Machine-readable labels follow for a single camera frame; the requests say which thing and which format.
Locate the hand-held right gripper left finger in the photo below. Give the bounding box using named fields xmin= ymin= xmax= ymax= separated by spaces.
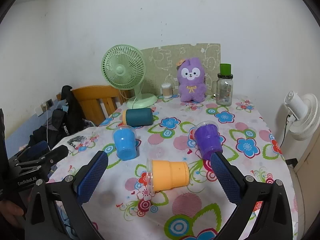
xmin=24 ymin=150 xmax=109 ymax=240

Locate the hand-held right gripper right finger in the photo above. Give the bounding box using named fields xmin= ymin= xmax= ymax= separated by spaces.
xmin=210 ymin=152 xmax=293 ymax=240

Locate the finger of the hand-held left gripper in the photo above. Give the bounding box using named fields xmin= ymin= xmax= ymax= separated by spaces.
xmin=9 ymin=145 xmax=69 ymax=174
xmin=19 ymin=141 xmax=49 ymax=162

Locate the orange cup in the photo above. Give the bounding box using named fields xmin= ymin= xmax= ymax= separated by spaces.
xmin=146 ymin=159 xmax=190 ymax=194

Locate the purple cup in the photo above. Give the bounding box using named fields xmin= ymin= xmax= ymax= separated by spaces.
xmin=194 ymin=121 xmax=224 ymax=160

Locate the blue cup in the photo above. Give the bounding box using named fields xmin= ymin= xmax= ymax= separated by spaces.
xmin=112 ymin=126 xmax=138 ymax=161

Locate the dark teal cup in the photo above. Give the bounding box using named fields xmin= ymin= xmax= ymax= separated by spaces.
xmin=122 ymin=108 xmax=154 ymax=127

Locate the person's left hand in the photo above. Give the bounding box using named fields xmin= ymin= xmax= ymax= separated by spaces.
xmin=0 ymin=200 xmax=25 ymax=228

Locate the dark clothes pile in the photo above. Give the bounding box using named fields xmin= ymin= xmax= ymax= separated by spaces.
xmin=27 ymin=125 xmax=54 ymax=147

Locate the black bag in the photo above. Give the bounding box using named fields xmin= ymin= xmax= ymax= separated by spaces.
xmin=51 ymin=85 xmax=87 ymax=135

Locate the floral tablecloth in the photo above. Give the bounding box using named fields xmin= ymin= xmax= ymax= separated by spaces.
xmin=47 ymin=95 xmax=299 ymax=240

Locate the wooden chair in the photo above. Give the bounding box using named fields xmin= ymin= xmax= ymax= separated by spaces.
xmin=56 ymin=85 xmax=132 ymax=127

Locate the glass bottle with green cap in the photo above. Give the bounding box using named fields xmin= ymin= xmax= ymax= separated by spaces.
xmin=212 ymin=63 xmax=234 ymax=106

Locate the purple plush toy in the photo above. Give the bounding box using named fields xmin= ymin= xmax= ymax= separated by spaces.
xmin=174 ymin=57 xmax=208 ymax=103

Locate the white fan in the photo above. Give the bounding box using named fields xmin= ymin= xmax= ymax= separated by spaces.
xmin=284 ymin=91 xmax=319 ymax=141

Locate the cotton swab container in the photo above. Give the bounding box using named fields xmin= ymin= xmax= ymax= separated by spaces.
xmin=161 ymin=83 xmax=173 ymax=98

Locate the green desk fan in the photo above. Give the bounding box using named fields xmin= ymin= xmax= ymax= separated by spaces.
xmin=101 ymin=44 xmax=158 ymax=109

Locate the patterned beige board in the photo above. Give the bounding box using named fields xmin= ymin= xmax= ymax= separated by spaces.
xmin=139 ymin=43 xmax=221 ymax=98

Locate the white cable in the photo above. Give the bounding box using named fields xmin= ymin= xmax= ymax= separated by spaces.
xmin=46 ymin=104 xmax=51 ymax=143

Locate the wall power outlet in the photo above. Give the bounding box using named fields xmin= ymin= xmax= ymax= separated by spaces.
xmin=41 ymin=99 xmax=54 ymax=112

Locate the black power cable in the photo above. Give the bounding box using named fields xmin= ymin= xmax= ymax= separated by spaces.
xmin=279 ymin=115 xmax=291 ymax=148

